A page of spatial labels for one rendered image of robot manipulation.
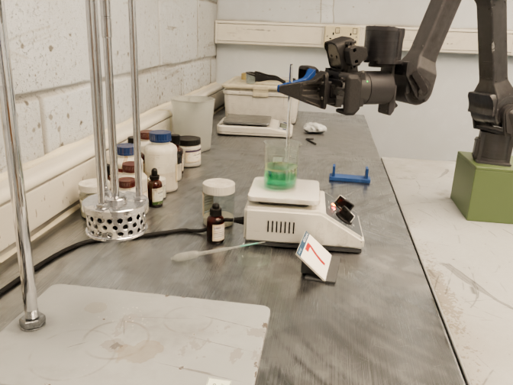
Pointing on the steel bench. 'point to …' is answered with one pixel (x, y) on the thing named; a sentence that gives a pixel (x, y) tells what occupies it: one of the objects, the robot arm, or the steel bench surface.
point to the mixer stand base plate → (134, 340)
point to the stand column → (17, 185)
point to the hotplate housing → (296, 226)
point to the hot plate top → (305, 195)
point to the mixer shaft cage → (131, 211)
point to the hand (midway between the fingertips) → (298, 88)
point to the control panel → (338, 218)
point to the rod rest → (350, 176)
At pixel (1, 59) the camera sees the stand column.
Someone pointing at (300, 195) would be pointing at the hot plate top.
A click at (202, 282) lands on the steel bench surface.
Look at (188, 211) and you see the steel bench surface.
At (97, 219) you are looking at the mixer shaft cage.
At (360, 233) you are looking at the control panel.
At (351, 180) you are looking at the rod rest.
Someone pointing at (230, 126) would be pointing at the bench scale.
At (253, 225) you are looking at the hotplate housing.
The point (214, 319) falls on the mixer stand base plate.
